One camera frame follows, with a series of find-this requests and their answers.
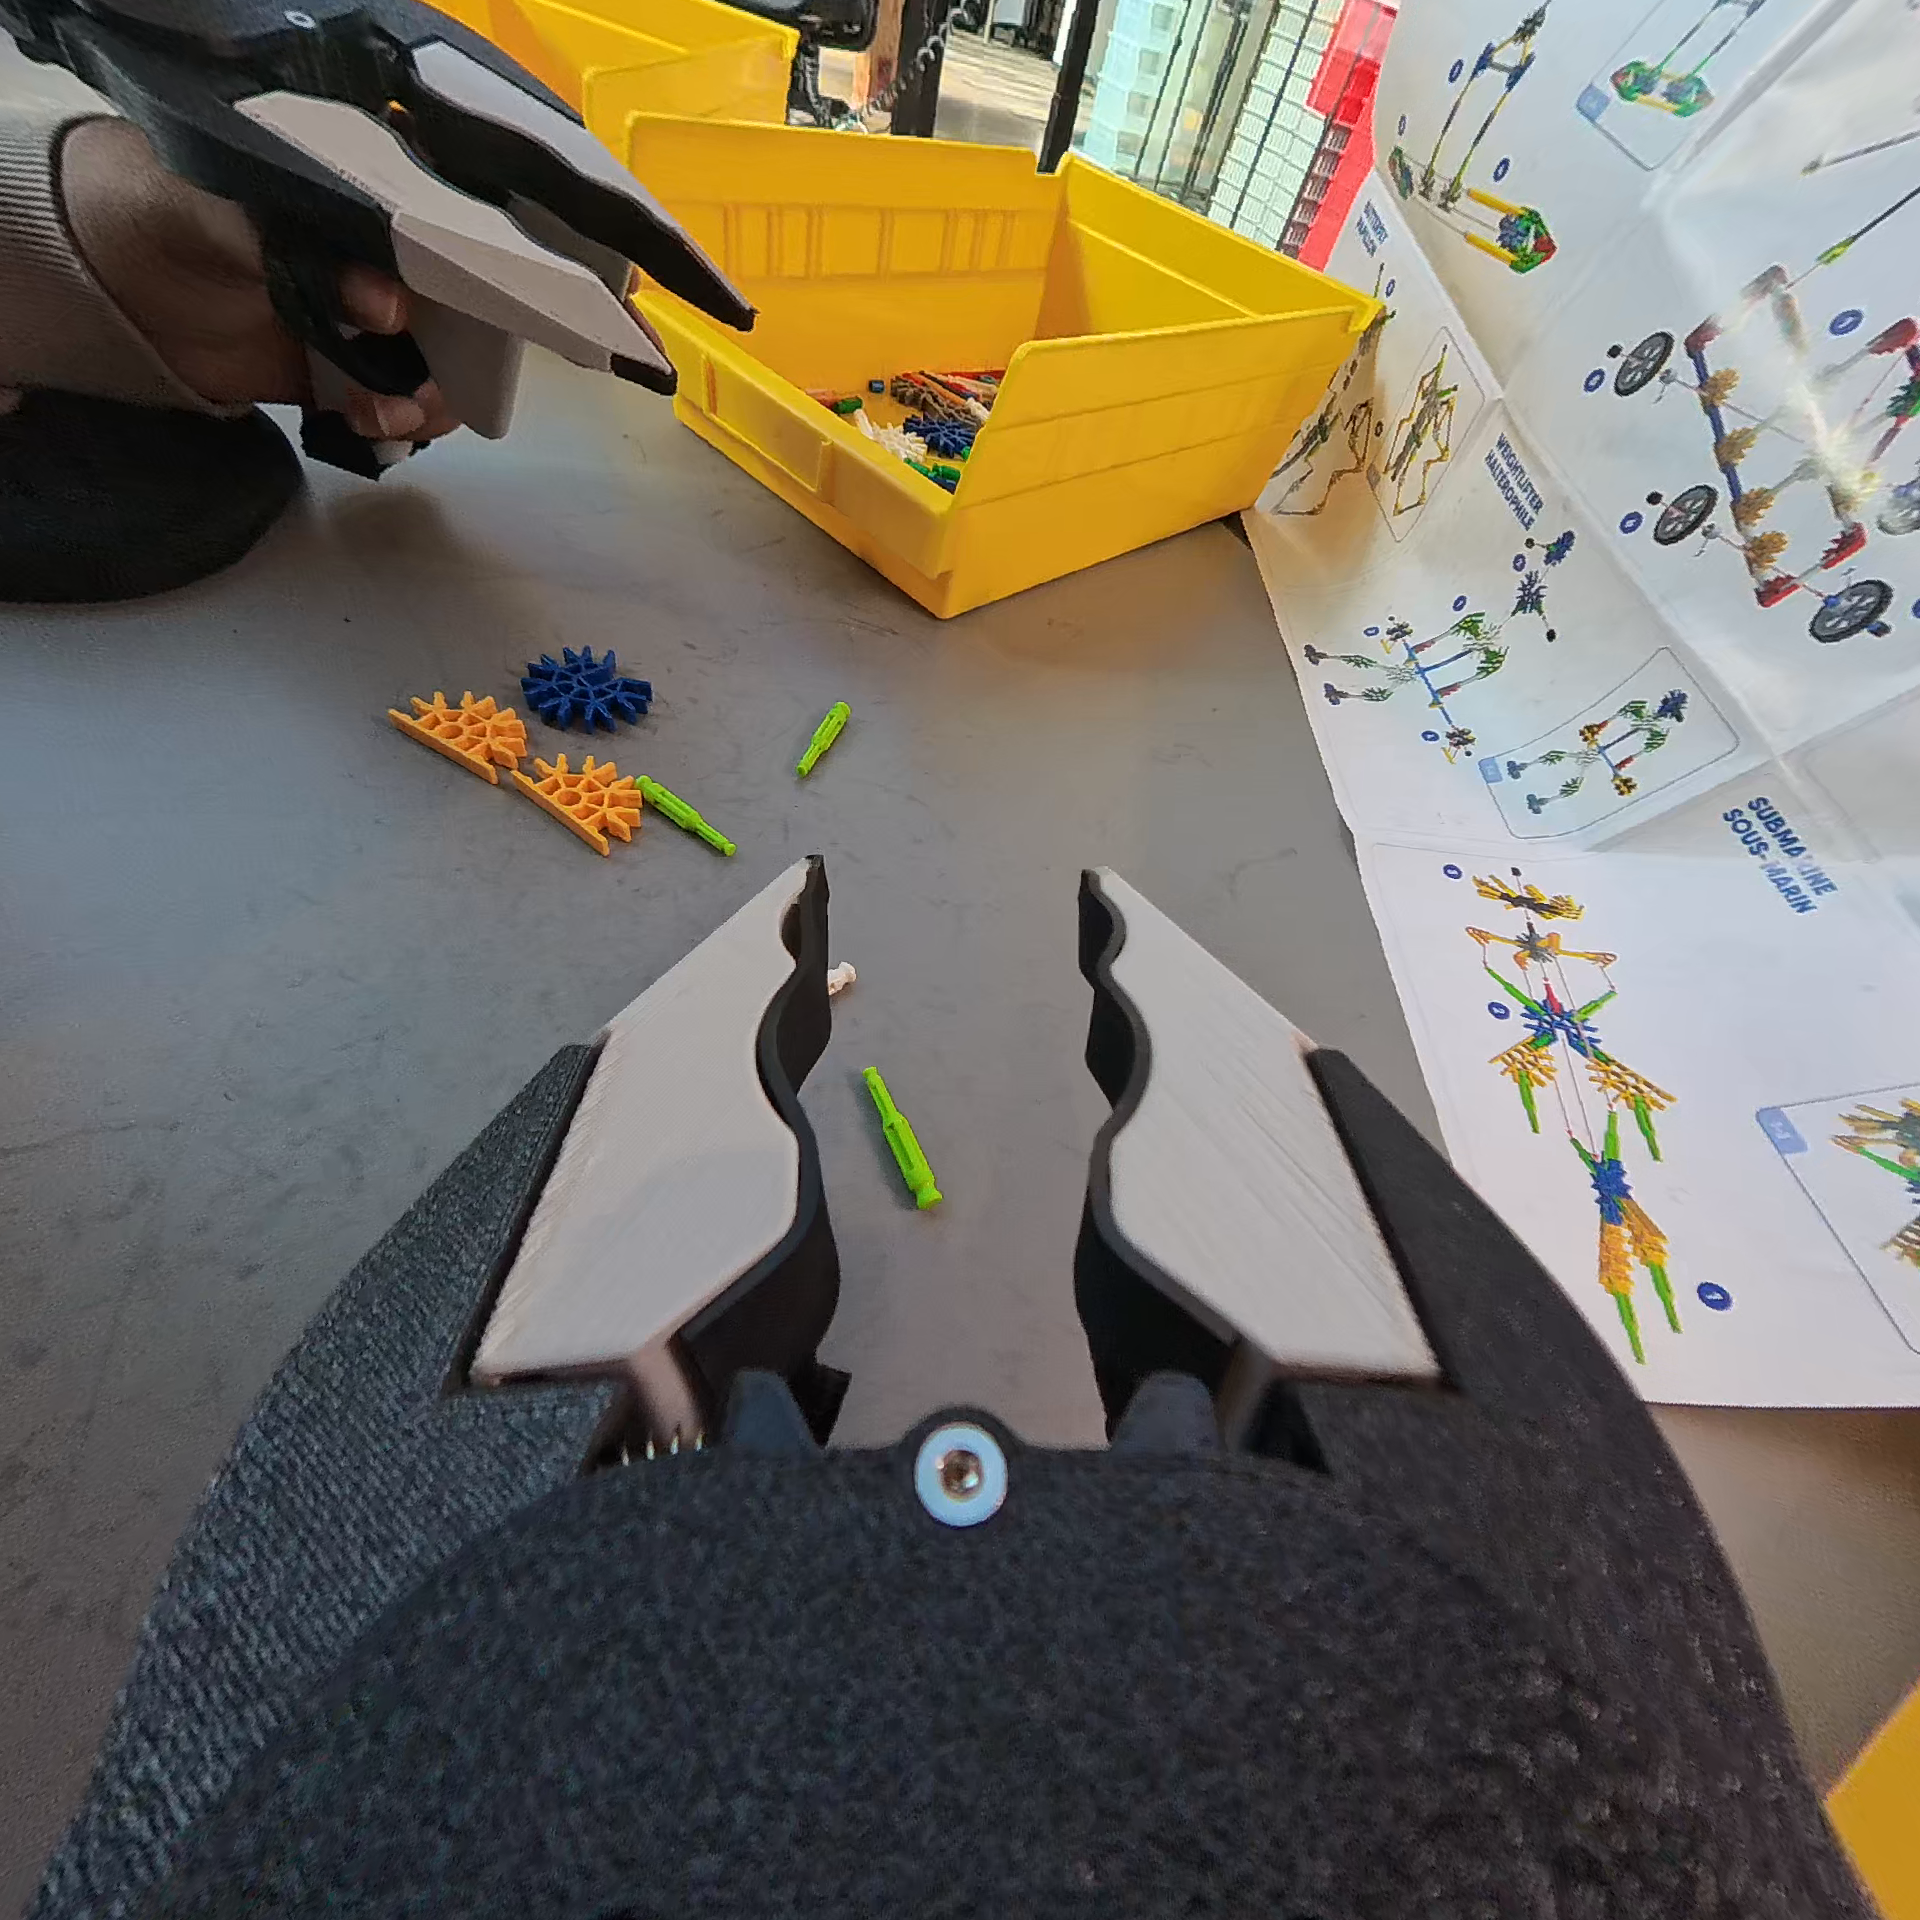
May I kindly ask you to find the pile of rods and connectors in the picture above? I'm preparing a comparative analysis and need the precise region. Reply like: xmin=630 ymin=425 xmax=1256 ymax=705
xmin=808 ymin=368 xmax=1011 ymax=496

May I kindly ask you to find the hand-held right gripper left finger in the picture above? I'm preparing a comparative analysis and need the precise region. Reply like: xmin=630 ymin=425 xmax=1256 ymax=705
xmin=470 ymin=854 xmax=840 ymax=1385

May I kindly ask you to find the orange fan connector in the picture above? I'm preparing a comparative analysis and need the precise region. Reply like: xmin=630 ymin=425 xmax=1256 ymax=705
xmin=510 ymin=754 xmax=646 ymax=856

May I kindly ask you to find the yellow snowflake connector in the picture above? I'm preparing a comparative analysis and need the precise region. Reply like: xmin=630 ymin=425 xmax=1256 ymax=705
xmin=387 ymin=690 xmax=531 ymax=786

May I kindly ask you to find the yellow plastic bin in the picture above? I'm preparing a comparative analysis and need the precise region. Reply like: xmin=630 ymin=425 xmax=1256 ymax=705
xmin=1823 ymin=1687 xmax=1920 ymax=1920
xmin=428 ymin=0 xmax=800 ymax=154
xmin=624 ymin=112 xmax=1386 ymax=622

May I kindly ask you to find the stack of ribbed plastic trays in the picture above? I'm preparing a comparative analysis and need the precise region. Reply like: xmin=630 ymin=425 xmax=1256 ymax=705
xmin=1072 ymin=0 xmax=1401 ymax=271

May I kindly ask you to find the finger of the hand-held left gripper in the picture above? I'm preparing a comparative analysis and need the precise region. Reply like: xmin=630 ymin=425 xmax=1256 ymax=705
xmin=393 ymin=36 xmax=761 ymax=335
xmin=238 ymin=88 xmax=681 ymax=444

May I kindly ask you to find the white building instruction sheet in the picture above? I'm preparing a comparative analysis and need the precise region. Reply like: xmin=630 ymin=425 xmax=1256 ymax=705
xmin=1241 ymin=0 xmax=1920 ymax=1408

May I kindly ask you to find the person's left forearm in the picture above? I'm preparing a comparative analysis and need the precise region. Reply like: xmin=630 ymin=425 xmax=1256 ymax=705
xmin=0 ymin=60 xmax=250 ymax=422

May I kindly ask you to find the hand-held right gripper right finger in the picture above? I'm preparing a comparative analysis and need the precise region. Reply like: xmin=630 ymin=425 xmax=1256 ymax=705
xmin=1075 ymin=865 xmax=1444 ymax=1385

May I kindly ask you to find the blue snowflake connector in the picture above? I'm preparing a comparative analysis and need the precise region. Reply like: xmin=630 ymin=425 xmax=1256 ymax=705
xmin=521 ymin=646 xmax=657 ymax=736

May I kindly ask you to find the person's left hand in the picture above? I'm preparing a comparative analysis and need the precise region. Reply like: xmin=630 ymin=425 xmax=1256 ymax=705
xmin=65 ymin=116 xmax=456 ymax=444

